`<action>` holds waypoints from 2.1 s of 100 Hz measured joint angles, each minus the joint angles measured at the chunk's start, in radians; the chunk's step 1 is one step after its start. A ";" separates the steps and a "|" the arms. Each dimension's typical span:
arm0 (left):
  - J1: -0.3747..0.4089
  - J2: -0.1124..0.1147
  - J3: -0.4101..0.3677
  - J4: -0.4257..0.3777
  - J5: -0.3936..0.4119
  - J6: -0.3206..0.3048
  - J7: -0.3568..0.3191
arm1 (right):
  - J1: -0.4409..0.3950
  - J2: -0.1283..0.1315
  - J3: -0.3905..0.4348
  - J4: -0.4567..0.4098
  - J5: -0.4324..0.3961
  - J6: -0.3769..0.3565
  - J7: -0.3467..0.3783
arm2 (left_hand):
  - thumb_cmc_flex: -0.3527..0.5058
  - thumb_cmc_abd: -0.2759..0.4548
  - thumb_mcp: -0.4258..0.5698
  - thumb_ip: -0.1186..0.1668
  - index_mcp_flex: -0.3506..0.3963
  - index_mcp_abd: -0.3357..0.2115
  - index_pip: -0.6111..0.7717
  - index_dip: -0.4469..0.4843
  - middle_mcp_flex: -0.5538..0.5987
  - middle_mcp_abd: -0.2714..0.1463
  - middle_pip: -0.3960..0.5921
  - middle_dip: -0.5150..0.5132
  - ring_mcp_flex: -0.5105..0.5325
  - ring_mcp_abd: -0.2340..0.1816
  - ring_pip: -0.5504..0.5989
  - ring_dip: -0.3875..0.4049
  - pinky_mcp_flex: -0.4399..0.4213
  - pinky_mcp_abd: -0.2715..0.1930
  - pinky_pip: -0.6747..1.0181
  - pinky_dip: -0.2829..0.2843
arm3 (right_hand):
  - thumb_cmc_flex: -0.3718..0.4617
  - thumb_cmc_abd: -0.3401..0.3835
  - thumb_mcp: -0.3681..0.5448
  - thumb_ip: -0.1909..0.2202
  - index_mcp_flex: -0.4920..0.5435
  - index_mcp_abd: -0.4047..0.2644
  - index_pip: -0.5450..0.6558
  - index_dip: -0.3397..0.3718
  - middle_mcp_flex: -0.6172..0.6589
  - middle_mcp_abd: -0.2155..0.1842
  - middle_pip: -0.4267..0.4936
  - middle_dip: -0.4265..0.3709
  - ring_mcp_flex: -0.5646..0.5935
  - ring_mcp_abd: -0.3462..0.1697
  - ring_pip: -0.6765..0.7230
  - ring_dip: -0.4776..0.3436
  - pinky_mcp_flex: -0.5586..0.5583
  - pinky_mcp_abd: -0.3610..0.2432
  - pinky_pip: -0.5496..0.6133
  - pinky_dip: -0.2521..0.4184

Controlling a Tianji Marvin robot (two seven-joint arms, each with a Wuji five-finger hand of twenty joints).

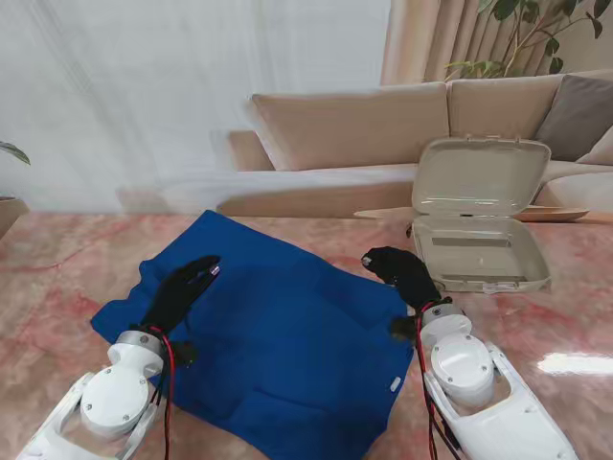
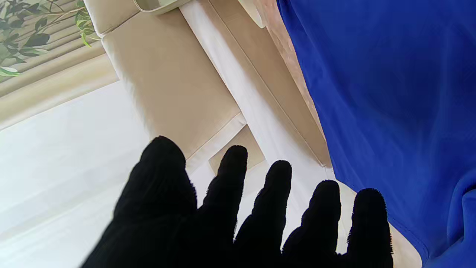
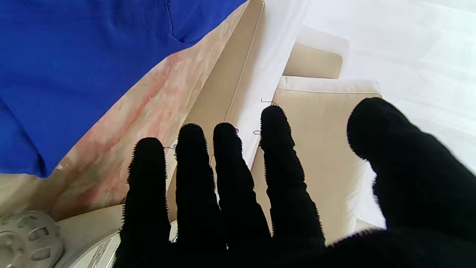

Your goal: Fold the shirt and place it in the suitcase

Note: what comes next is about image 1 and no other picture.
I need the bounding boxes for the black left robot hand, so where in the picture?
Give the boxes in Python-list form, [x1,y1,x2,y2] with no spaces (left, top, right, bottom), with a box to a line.
[135,255,222,336]

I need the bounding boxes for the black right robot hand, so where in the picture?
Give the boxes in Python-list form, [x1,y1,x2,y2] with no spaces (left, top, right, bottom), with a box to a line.
[359,246,454,317]

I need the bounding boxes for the blue shirt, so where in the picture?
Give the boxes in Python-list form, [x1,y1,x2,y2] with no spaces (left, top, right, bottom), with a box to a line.
[90,209,416,460]

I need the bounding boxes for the open beige hard suitcase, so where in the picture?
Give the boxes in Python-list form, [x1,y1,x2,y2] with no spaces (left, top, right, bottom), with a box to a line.
[409,133,553,294]

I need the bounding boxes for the oval wooden tray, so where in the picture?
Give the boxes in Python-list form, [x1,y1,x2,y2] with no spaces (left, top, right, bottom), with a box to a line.
[514,204,591,222]

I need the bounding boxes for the beige sectional sofa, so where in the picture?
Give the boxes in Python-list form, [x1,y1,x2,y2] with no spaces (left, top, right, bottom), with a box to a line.
[114,69,613,217]

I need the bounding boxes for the white sheer curtain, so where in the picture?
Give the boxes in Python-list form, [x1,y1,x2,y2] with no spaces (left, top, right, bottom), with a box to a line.
[0,0,392,215]

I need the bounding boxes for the small green plant leaf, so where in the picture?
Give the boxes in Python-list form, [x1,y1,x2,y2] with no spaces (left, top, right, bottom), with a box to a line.
[0,141,32,167]

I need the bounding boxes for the tall green leafy plant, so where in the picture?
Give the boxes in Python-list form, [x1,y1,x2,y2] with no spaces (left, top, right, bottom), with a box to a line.
[443,0,604,81]

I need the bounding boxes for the beige sofa cushion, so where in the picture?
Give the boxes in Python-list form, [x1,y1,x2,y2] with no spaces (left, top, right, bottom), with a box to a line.
[574,138,613,167]

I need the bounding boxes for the grey sofa cushion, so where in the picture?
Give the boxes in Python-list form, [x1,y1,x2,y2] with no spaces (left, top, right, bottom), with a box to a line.
[534,74,613,162]

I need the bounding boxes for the beige drape curtain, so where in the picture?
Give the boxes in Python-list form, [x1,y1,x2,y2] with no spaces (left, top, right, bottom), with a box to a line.
[380,0,613,87]

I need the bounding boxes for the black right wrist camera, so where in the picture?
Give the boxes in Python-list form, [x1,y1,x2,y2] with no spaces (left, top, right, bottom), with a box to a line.
[390,317,419,344]

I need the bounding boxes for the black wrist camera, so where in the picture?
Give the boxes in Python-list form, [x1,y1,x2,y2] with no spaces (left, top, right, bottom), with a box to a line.
[390,317,419,344]
[171,339,198,369]

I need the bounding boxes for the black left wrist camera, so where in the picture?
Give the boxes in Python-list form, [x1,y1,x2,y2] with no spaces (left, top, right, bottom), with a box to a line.
[171,339,198,369]

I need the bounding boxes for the red black right arm cable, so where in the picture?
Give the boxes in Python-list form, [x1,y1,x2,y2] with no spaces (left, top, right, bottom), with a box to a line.
[414,313,461,460]

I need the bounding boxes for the red black arm cable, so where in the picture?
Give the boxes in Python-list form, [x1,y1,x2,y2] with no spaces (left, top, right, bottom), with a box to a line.
[152,325,176,460]
[414,313,461,460]

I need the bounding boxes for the red black left arm cable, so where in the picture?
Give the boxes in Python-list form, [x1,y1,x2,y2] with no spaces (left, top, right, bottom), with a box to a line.
[152,325,176,460]

